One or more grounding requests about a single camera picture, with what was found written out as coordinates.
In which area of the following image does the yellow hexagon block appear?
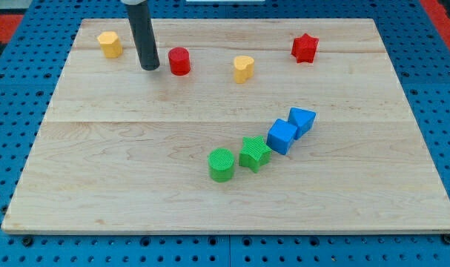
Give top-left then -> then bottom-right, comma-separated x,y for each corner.
97,31 -> 123,59

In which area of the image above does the blue cube block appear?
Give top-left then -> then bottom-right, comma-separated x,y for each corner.
266,119 -> 297,155

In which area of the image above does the light wooden board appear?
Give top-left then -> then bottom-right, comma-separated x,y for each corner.
1,19 -> 450,235

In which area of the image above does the green cylinder block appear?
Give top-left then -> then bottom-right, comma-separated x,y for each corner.
208,148 -> 235,182

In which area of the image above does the green star block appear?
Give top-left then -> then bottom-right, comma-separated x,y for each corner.
239,136 -> 272,173

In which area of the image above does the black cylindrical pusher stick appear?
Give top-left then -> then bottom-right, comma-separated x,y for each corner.
122,0 -> 160,70

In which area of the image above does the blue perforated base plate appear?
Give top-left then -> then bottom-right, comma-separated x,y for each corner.
0,1 -> 450,266

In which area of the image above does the blue triangle block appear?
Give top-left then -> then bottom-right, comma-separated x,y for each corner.
288,107 -> 317,140

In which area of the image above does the red star block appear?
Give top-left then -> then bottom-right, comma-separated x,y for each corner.
291,33 -> 320,63

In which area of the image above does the red cylinder block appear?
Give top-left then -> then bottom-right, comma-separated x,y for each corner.
168,47 -> 191,76

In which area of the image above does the yellow heart block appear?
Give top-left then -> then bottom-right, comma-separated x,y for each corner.
234,56 -> 254,84

